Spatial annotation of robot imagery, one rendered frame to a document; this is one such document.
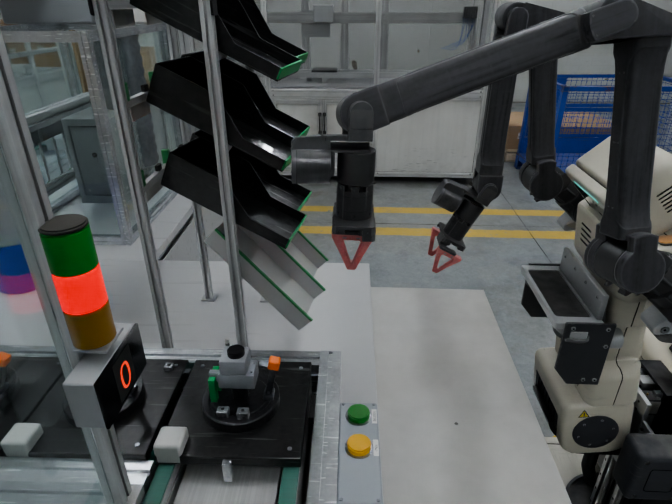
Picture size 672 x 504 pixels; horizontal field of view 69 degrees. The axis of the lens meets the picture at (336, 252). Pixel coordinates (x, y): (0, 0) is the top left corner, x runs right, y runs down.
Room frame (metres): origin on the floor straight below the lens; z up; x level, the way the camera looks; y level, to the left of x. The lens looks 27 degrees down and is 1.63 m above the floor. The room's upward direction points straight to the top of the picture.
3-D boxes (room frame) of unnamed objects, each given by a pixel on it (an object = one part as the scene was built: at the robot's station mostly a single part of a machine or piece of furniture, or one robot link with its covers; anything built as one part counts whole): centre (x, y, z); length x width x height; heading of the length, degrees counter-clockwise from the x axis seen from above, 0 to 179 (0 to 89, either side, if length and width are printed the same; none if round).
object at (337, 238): (0.73, -0.03, 1.28); 0.07 x 0.07 x 0.09; 88
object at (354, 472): (0.58, -0.04, 0.93); 0.21 x 0.07 x 0.06; 178
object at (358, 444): (0.58, -0.04, 0.96); 0.04 x 0.04 x 0.02
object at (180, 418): (0.67, 0.17, 0.96); 0.24 x 0.24 x 0.02; 88
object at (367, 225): (0.72, -0.03, 1.35); 0.10 x 0.07 x 0.07; 178
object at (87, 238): (0.49, 0.30, 1.38); 0.05 x 0.05 x 0.05
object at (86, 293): (0.49, 0.30, 1.33); 0.05 x 0.05 x 0.05
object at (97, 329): (0.49, 0.30, 1.28); 0.05 x 0.05 x 0.05
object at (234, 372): (0.67, 0.18, 1.06); 0.08 x 0.04 x 0.07; 88
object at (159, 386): (0.68, 0.43, 1.01); 0.24 x 0.24 x 0.13; 88
